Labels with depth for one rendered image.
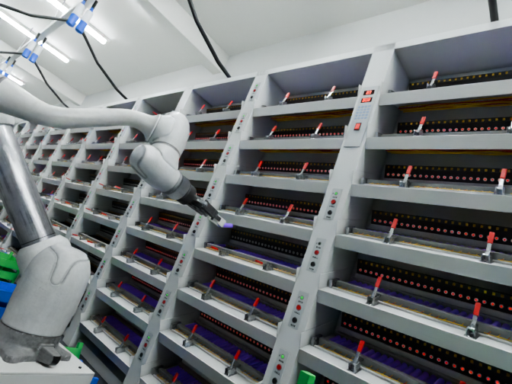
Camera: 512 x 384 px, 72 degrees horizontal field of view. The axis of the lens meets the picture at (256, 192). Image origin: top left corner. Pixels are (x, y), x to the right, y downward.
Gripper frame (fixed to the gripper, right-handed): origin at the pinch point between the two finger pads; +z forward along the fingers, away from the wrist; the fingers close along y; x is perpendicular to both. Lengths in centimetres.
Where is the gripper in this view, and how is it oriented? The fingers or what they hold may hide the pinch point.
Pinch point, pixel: (216, 219)
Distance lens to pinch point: 136.7
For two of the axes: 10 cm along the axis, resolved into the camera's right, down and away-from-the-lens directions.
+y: -7.4, -0.9, 6.7
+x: -4.2, 8.3, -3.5
